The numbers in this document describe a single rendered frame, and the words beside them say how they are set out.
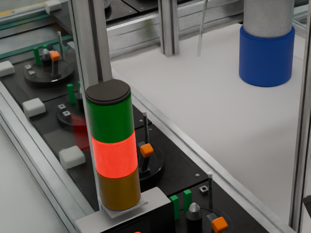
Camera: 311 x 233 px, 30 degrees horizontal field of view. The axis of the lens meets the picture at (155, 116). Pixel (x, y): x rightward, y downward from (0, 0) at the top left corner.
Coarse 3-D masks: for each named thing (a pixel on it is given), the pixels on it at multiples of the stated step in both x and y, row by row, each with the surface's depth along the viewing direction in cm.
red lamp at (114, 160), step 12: (96, 144) 65; (108, 144) 64; (120, 144) 65; (132, 144) 66; (96, 156) 67; (108, 156) 65; (120, 156) 65; (132, 156) 67; (96, 168) 68; (108, 168) 66; (120, 168) 66; (132, 168) 67
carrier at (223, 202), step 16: (208, 176) 104; (192, 192) 116; (208, 192) 106; (224, 192) 115; (176, 208) 105; (192, 208) 101; (208, 208) 108; (224, 208) 111; (240, 208) 111; (176, 224) 105; (192, 224) 102; (208, 224) 105; (240, 224) 107; (256, 224) 107
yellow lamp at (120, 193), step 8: (136, 168) 69; (128, 176) 68; (136, 176) 69; (104, 184) 68; (112, 184) 68; (120, 184) 68; (128, 184) 68; (136, 184) 69; (104, 192) 69; (112, 192) 68; (120, 192) 68; (128, 192) 69; (136, 192) 70; (104, 200) 70; (112, 200) 69; (120, 200) 69; (128, 200) 69; (136, 200) 70; (112, 208) 70; (120, 208) 70
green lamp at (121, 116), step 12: (96, 108) 62; (108, 108) 62; (120, 108) 62; (96, 120) 63; (108, 120) 63; (120, 120) 63; (132, 120) 65; (96, 132) 64; (108, 132) 63; (120, 132) 64; (132, 132) 65
